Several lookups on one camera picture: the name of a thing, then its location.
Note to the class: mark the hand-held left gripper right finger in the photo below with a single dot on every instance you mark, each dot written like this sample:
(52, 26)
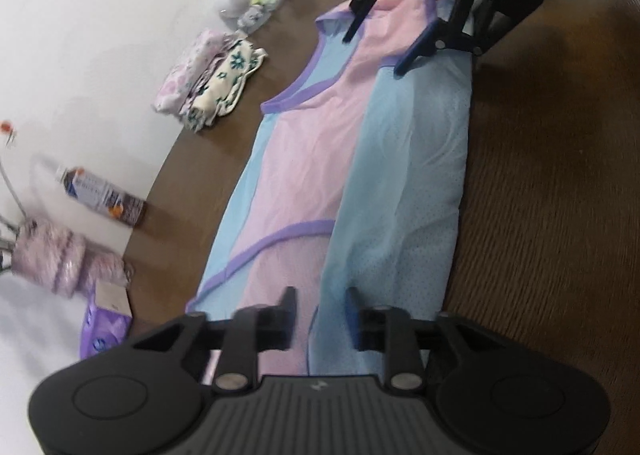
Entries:
(351, 320)

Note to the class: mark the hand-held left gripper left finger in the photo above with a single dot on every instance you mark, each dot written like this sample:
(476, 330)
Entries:
(287, 317)

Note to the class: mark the pink and blue mesh vest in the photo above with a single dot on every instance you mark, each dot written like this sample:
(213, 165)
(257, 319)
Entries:
(300, 145)

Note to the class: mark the white robot-shaped speaker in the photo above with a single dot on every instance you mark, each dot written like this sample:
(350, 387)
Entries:
(232, 2)

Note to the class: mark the cream floral folded garment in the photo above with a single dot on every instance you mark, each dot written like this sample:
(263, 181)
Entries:
(225, 80)

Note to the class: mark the purple tissue pack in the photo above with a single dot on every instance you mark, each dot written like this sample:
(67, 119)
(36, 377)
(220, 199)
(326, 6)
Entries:
(100, 330)

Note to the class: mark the pink floral folded garment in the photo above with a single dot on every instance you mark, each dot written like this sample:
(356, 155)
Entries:
(185, 70)

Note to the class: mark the brown tea bottle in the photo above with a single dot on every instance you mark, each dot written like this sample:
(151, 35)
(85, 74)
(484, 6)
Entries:
(100, 197)

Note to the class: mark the lilac textured vase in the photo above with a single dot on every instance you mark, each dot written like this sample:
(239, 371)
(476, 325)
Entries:
(55, 255)

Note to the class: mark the orange artificial flower stem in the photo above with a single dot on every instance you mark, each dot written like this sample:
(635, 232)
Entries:
(6, 126)

